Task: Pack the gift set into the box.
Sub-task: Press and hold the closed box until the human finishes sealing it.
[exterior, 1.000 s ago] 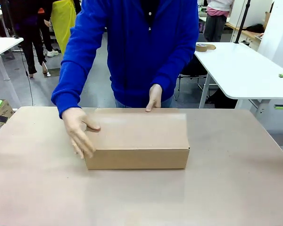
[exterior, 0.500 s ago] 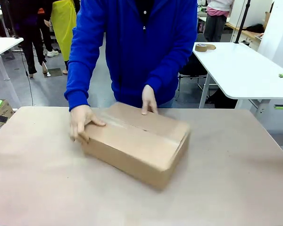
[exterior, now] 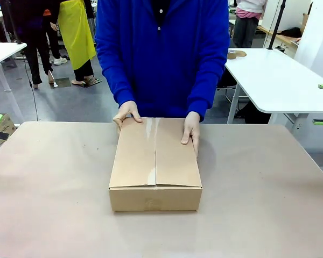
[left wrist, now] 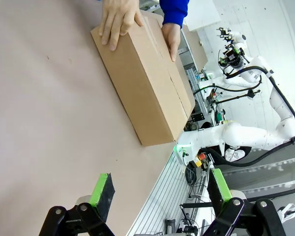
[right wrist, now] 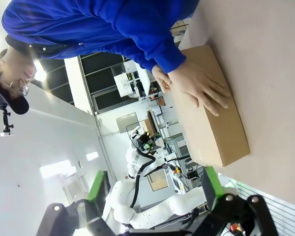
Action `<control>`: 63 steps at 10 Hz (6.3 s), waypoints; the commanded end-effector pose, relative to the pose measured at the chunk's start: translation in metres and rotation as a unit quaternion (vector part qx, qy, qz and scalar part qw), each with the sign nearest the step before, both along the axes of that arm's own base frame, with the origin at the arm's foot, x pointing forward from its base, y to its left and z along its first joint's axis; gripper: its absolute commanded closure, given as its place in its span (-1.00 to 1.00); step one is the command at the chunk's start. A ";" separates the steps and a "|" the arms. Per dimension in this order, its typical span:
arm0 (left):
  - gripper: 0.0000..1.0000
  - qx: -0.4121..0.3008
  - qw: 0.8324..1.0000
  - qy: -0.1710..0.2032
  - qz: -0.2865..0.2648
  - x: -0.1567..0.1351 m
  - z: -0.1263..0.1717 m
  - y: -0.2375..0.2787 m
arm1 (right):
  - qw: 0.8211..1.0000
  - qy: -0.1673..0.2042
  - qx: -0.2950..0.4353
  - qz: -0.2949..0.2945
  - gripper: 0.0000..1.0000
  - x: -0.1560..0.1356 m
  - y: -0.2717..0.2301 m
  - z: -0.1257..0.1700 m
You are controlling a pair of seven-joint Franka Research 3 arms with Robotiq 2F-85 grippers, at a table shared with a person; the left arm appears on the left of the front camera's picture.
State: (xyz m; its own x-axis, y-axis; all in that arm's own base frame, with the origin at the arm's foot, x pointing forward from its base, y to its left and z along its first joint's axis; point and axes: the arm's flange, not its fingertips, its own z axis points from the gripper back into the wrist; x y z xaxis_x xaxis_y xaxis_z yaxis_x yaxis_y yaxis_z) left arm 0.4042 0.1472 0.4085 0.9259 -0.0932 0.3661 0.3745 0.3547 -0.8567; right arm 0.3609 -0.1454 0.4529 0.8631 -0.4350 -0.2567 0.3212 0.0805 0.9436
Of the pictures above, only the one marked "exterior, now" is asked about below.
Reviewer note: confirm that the wooden background table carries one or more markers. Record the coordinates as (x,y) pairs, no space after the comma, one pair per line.
(281,39)

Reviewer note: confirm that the person in black, orange collar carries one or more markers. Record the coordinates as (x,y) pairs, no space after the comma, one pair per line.
(32,40)

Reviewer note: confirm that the small cardboard box with print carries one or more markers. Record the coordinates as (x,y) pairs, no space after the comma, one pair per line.
(4,129)

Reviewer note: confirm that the person with white sneakers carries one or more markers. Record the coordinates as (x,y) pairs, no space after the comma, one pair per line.
(56,43)

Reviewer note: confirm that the large white table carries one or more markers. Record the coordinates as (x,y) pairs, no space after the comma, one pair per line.
(280,80)

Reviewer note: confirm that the person's left forearm blue sleeve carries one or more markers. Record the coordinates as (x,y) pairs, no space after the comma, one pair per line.
(207,94)

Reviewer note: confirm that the person in blue jacket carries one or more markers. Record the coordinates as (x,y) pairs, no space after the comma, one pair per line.
(161,53)

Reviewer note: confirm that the person in yellow apron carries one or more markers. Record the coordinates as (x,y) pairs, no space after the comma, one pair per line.
(76,35)

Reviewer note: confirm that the black bag on wooden table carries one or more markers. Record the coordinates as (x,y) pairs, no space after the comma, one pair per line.
(292,32)

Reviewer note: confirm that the person in pink top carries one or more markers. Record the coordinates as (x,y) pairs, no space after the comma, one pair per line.
(247,24)

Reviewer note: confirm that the white table with grey leg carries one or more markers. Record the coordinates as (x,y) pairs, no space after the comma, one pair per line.
(2,52)

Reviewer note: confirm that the brown cardboard box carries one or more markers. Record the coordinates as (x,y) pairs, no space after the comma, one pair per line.
(156,161)

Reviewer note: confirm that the black tripod pole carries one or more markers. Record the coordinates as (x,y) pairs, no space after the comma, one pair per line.
(276,24)

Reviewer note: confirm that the person's right forearm blue sleeve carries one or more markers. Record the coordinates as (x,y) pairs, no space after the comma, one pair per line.
(118,86)

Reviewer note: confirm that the dark floor plate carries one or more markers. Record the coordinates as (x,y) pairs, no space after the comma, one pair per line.
(60,82)
(92,82)

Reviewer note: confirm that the person's left hand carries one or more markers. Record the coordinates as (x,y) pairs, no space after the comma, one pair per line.
(191,129)

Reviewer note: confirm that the white board panel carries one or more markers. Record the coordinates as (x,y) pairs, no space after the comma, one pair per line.
(317,40)

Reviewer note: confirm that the person's right hand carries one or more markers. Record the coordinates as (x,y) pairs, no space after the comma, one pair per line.
(127,111)

